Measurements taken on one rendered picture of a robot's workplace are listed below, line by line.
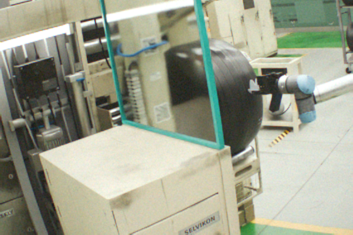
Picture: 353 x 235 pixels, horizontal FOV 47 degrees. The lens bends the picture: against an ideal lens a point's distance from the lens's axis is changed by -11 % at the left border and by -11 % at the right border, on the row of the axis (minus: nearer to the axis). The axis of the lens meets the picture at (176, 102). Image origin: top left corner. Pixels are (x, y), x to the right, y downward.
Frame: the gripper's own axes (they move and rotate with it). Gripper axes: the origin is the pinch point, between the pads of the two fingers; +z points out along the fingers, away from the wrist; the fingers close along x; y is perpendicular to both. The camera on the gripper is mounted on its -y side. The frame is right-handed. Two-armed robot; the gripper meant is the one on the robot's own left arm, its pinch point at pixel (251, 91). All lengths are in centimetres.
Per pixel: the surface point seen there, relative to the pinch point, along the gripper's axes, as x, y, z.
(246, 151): -5.2, -31.0, 17.0
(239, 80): 3.5, 5.9, 2.3
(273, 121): -224, -87, 210
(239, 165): 0.9, -36.0, 17.0
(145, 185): 84, -4, -46
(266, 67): -224, -25, 204
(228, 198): 59, -18, -45
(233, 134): 11.3, -16.2, 4.2
